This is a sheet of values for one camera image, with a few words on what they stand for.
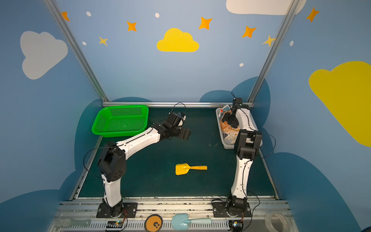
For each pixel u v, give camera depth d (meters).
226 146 0.89
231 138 1.01
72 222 0.70
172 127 0.71
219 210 0.74
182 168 0.88
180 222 0.72
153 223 0.71
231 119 0.89
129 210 0.73
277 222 0.72
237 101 0.86
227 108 1.09
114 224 0.73
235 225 0.73
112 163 0.49
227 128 1.01
